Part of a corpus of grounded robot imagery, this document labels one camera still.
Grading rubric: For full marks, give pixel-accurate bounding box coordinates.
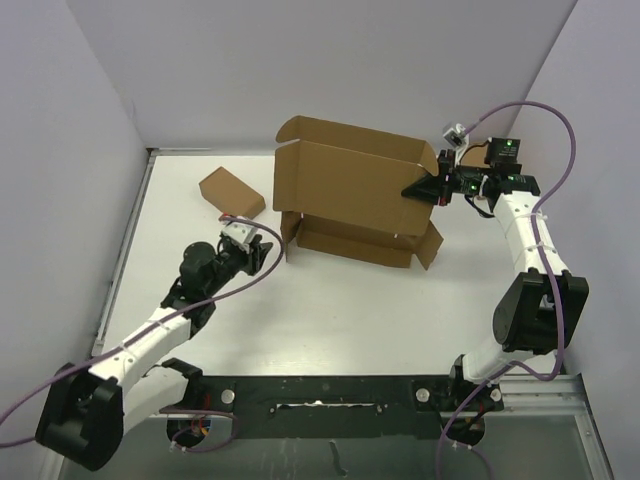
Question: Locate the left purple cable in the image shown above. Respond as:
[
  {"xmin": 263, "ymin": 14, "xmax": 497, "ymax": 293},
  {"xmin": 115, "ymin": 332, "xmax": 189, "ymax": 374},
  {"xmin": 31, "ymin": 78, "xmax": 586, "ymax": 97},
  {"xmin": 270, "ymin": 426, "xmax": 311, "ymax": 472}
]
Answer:
[{"xmin": 0, "ymin": 215, "xmax": 287, "ymax": 455}]

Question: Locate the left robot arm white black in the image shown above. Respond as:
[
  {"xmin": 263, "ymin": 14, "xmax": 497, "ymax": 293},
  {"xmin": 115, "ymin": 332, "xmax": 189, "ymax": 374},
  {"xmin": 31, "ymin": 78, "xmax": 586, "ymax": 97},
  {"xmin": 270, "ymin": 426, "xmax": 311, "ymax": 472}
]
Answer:
[{"xmin": 35, "ymin": 222, "xmax": 281, "ymax": 471}]

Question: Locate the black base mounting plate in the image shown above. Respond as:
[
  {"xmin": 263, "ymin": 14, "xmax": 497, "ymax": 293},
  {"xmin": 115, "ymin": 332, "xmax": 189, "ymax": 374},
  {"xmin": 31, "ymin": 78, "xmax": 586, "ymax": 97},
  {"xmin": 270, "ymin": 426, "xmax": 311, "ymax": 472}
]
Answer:
[{"xmin": 159, "ymin": 372, "xmax": 504, "ymax": 441}]

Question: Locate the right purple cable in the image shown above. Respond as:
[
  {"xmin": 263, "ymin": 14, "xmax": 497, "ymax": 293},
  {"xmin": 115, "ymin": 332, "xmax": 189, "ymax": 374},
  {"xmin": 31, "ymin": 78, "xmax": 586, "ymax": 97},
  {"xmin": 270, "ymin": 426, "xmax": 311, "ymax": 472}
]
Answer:
[{"xmin": 435, "ymin": 100, "xmax": 576, "ymax": 480}]

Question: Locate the aluminium frame rail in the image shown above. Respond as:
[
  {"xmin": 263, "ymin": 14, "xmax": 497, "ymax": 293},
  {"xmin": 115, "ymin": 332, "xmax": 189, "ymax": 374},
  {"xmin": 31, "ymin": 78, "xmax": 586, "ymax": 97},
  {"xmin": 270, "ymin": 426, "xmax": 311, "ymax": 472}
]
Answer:
[{"xmin": 37, "ymin": 377, "xmax": 616, "ymax": 480}]

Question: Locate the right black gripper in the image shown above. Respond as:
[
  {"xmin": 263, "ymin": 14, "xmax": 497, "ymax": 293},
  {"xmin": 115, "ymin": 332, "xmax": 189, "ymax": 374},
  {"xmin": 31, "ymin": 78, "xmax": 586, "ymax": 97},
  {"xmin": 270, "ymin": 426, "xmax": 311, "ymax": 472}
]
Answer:
[{"xmin": 401, "ymin": 149, "xmax": 491, "ymax": 208}]

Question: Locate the small closed cardboard box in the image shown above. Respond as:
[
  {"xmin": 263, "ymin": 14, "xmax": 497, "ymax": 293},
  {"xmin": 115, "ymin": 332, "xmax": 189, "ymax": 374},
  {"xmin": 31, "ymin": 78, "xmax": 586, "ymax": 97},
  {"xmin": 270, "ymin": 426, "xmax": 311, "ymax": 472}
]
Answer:
[{"xmin": 199, "ymin": 167, "xmax": 266, "ymax": 219}]

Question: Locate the large cardboard box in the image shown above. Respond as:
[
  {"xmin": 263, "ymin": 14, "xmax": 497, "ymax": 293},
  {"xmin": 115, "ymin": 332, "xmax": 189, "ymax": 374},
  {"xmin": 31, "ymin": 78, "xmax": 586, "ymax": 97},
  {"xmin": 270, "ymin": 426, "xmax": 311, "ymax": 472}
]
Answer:
[{"xmin": 272, "ymin": 116, "xmax": 443, "ymax": 269}]

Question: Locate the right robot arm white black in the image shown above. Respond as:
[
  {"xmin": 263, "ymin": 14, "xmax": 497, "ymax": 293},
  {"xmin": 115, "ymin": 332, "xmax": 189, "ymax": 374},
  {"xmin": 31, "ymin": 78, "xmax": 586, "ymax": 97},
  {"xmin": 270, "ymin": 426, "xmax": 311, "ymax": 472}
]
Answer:
[{"xmin": 402, "ymin": 133, "xmax": 589, "ymax": 409}]

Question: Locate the purple cable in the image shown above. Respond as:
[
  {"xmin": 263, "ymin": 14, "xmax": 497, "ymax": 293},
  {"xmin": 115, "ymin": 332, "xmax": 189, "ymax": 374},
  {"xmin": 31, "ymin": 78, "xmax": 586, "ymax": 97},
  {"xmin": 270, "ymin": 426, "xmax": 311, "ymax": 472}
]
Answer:
[
  {"xmin": 435, "ymin": 100, "xmax": 576, "ymax": 480},
  {"xmin": 0, "ymin": 215, "xmax": 287, "ymax": 455}
]

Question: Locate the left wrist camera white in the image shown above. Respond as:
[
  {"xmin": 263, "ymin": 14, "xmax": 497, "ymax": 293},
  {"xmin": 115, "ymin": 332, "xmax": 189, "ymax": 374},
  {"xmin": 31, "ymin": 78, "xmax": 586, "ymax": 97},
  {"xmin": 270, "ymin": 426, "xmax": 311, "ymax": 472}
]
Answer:
[{"xmin": 219, "ymin": 217, "xmax": 258, "ymax": 253}]

